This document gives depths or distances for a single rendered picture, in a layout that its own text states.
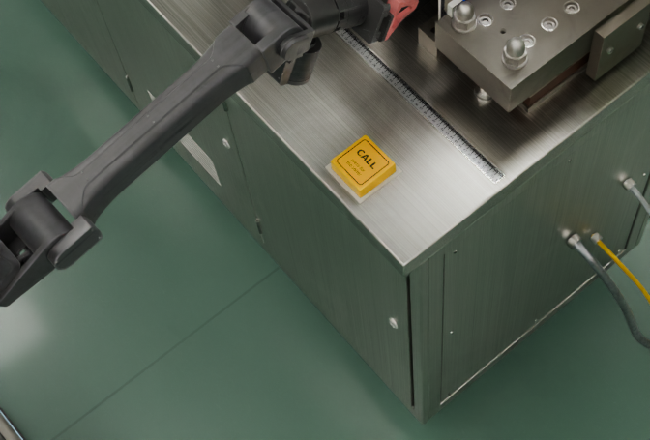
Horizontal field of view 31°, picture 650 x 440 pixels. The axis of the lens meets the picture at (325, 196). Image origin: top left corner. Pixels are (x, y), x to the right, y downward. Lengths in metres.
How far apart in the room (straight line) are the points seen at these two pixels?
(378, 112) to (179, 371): 1.02
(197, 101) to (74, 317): 1.33
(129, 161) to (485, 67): 0.54
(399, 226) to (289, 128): 0.24
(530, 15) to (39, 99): 1.63
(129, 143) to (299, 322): 1.23
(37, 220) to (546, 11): 0.79
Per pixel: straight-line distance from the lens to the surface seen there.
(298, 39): 1.48
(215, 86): 1.46
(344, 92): 1.80
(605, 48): 1.76
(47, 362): 2.69
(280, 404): 2.54
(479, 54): 1.68
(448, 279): 1.84
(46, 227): 1.44
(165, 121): 1.45
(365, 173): 1.70
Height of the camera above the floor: 2.39
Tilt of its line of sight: 61 degrees down
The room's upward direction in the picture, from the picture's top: 9 degrees counter-clockwise
